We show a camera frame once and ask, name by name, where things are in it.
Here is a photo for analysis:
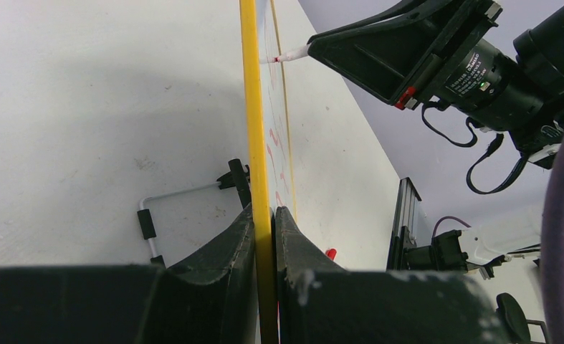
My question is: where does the red white marker pen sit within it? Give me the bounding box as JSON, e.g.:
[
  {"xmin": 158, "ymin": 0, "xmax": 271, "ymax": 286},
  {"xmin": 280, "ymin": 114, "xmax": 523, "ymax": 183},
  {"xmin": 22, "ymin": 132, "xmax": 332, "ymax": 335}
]
[{"xmin": 259, "ymin": 44, "xmax": 310, "ymax": 65}]

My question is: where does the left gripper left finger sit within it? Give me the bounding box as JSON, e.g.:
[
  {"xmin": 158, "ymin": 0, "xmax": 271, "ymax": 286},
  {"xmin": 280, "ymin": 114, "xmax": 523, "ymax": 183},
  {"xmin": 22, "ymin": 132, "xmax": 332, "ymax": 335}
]
[{"xmin": 0, "ymin": 207, "xmax": 255, "ymax": 343}]

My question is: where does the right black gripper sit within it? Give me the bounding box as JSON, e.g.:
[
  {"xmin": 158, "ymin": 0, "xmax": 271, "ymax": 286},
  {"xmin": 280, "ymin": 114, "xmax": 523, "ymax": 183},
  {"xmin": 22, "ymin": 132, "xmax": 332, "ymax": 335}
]
[{"xmin": 307, "ymin": 1, "xmax": 543, "ymax": 128}]

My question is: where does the whiteboard wire stand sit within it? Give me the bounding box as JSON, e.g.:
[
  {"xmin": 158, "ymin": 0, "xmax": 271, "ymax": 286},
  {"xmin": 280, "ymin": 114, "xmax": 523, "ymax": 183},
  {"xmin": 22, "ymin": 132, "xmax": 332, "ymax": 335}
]
[{"xmin": 136, "ymin": 158, "xmax": 250, "ymax": 267}]

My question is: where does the yellow framed whiteboard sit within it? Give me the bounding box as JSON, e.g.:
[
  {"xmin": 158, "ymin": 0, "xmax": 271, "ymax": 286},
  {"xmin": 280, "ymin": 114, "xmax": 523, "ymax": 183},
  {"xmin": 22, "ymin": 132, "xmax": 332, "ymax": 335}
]
[{"xmin": 239, "ymin": 1, "xmax": 296, "ymax": 343}]

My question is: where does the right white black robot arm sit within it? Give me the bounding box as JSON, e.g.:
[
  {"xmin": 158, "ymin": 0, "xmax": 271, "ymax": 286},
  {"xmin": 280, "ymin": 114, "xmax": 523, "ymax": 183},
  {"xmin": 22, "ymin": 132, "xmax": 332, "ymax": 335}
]
[{"xmin": 307, "ymin": 1, "xmax": 564, "ymax": 169}]

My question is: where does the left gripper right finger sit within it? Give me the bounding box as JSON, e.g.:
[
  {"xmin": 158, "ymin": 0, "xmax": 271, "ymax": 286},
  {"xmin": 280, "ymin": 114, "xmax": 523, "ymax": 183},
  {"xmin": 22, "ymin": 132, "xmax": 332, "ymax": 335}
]
[{"xmin": 274, "ymin": 206, "xmax": 507, "ymax": 343}]

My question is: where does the red marker cap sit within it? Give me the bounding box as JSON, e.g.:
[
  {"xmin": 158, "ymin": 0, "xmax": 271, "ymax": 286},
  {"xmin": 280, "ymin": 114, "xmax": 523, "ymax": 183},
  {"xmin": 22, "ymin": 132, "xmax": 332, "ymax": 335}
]
[{"xmin": 325, "ymin": 248, "xmax": 337, "ymax": 261}]

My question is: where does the aluminium rail frame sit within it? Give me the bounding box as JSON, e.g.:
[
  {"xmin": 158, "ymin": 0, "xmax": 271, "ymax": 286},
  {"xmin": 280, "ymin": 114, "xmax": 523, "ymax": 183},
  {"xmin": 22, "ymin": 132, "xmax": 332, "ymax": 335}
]
[{"xmin": 386, "ymin": 177, "xmax": 421, "ymax": 270}]

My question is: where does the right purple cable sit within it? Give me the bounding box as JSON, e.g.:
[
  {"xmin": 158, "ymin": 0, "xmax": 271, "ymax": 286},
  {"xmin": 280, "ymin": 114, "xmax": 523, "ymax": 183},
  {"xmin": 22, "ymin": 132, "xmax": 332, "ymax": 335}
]
[{"xmin": 431, "ymin": 95, "xmax": 564, "ymax": 344}]

